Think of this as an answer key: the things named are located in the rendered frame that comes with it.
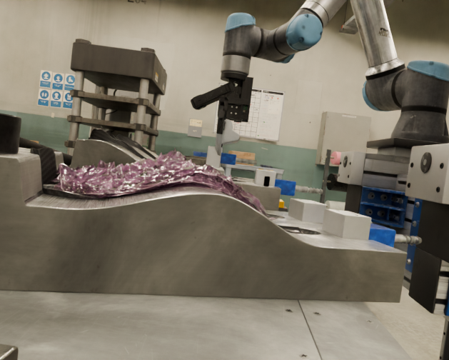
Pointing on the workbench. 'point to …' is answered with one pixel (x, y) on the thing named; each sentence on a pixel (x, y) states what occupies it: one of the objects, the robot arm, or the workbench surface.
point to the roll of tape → (1, 133)
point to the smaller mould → (0, 351)
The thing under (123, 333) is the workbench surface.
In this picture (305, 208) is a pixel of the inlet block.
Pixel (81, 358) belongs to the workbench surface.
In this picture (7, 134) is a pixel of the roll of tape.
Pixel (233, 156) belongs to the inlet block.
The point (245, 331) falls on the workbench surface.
